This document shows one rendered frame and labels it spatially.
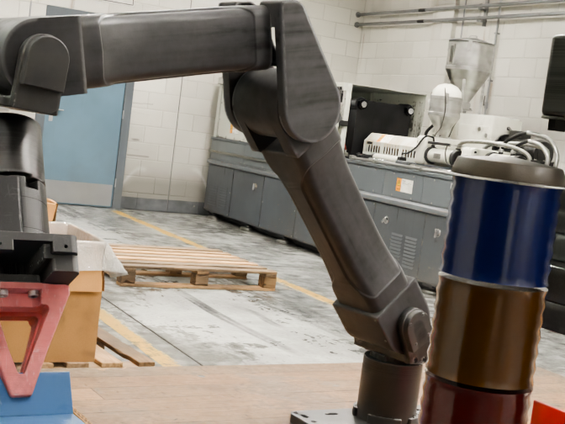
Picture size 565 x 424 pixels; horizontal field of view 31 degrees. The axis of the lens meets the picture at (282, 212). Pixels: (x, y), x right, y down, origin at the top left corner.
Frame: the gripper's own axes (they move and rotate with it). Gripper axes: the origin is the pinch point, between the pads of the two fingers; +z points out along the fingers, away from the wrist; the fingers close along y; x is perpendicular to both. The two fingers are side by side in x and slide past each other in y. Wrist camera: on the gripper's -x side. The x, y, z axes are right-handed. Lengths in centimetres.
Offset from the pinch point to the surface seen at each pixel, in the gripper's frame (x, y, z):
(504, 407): 3.4, 40.8, 12.1
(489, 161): 2.2, 44.2, 4.7
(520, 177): 2.8, 44.7, 5.5
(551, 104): 24.3, 29.7, -8.5
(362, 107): 538, -590, -420
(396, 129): 582, -600, -407
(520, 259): 3.2, 43.4, 7.8
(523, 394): 4.2, 41.1, 11.8
